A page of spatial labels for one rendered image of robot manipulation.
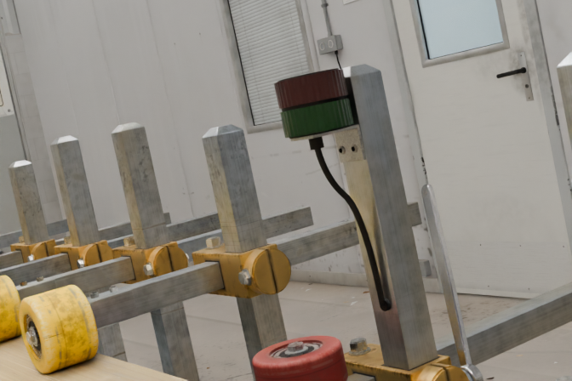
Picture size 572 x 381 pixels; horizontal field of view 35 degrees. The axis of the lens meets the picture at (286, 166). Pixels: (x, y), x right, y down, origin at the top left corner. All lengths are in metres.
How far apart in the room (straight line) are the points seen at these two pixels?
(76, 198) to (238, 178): 0.50
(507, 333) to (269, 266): 0.26
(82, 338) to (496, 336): 0.41
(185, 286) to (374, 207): 0.30
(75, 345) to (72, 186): 0.54
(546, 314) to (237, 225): 0.34
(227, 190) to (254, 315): 0.14
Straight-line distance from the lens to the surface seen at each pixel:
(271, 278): 0.99
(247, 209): 1.00
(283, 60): 5.65
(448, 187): 4.66
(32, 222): 1.69
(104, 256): 1.44
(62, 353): 0.94
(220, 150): 0.99
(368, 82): 0.79
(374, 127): 0.79
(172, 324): 1.24
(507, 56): 4.24
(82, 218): 1.45
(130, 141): 1.22
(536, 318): 0.99
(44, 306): 0.94
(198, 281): 1.02
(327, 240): 1.11
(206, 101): 6.49
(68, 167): 1.45
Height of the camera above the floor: 1.11
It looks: 4 degrees down
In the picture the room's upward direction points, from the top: 12 degrees counter-clockwise
